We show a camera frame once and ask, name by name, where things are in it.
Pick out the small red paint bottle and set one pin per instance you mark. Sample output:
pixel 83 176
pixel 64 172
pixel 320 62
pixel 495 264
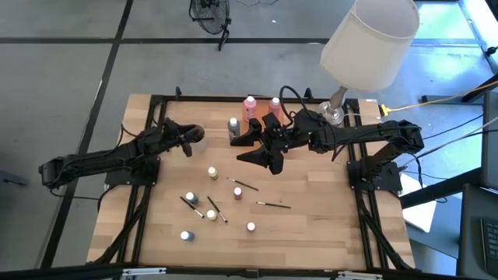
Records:
pixel 251 226

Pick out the black floor fan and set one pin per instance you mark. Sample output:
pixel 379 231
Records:
pixel 210 15

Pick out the small blue paint bottle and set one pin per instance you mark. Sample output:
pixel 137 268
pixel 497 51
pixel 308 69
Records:
pixel 187 235

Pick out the dark grey desk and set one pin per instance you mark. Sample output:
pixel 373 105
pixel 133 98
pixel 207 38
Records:
pixel 468 233

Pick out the silver table lamp white shade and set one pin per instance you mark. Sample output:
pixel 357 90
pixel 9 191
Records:
pixel 369 46

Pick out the translucent orange tray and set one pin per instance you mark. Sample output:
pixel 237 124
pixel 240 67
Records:
pixel 261 114

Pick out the small yellow paint bottle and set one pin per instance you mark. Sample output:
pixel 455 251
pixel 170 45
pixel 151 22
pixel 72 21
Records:
pixel 212 173
pixel 211 215

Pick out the tall salmon pink paint bottle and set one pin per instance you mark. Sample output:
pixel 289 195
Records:
pixel 275 109

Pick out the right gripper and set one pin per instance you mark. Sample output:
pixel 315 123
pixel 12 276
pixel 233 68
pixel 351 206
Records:
pixel 288 134

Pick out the black paintbrush silver ferrule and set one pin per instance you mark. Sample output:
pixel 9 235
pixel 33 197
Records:
pixel 217 209
pixel 191 206
pixel 272 204
pixel 243 184

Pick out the black keyboard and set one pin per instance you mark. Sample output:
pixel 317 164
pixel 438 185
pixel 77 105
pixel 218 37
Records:
pixel 491 245

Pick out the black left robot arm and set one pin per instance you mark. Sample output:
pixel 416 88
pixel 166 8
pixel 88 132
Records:
pixel 97 157

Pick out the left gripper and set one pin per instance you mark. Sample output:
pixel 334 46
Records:
pixel 169 136

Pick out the black aluminium table frame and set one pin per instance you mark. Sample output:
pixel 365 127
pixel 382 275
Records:
pixel 218 99

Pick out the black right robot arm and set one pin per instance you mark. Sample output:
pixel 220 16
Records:
pixel 362 134

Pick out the small magenta paint bottle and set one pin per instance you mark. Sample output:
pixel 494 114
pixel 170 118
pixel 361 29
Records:
pixel 237 193

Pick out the black beam silver brackets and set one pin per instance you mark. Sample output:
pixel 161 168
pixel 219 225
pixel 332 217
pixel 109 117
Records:
pixel 249 273

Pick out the tall light pink paint bottle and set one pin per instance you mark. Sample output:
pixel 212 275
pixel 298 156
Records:
pixel 249 110

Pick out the white paper sheet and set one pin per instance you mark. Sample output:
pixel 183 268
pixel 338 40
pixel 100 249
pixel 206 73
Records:
pixel 420 215

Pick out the small green paint bottle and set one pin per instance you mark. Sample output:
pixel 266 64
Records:
pixel 191 197

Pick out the grey computer monitor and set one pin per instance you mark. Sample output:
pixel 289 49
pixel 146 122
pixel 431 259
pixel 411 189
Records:
pixel 491 148

